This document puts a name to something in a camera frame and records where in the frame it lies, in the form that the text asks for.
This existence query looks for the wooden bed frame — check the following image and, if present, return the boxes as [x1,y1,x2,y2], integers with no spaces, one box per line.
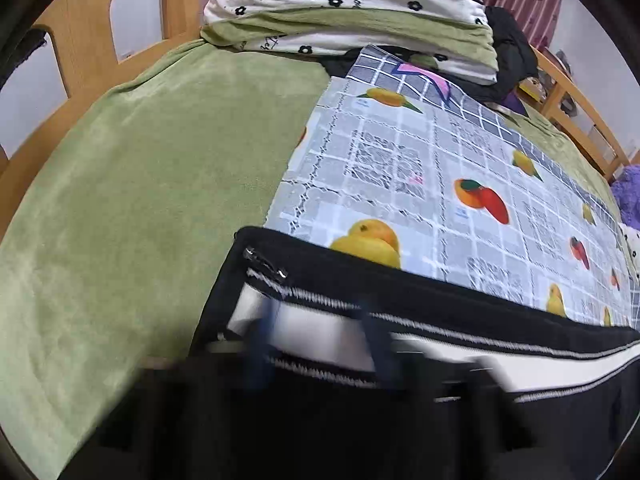
[0,0,634,182]

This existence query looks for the black clothing heap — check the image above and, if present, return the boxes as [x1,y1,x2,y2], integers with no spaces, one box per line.
[320,5,539,106]

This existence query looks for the black pants with white stripe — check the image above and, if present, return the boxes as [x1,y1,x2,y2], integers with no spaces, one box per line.
[60,226,640,480]

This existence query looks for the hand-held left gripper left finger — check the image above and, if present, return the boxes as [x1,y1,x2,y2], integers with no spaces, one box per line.
[95,299,282,463]

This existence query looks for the purple plush toy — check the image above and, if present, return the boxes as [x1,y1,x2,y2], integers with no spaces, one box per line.
[611,164,640,226]

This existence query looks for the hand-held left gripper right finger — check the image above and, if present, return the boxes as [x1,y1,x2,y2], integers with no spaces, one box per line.
[357,302,536,456]

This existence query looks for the dark cloth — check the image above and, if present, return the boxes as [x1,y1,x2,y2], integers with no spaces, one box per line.
[0,27,49,92]

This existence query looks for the white floral pillow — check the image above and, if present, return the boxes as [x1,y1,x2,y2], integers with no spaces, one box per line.
[619,222,640,257]

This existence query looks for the fruit printed tablecloth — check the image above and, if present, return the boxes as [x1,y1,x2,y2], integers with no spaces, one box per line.
[263,44,639,329]

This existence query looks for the green blanket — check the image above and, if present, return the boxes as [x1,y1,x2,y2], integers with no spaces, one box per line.
[0,37,639,480]

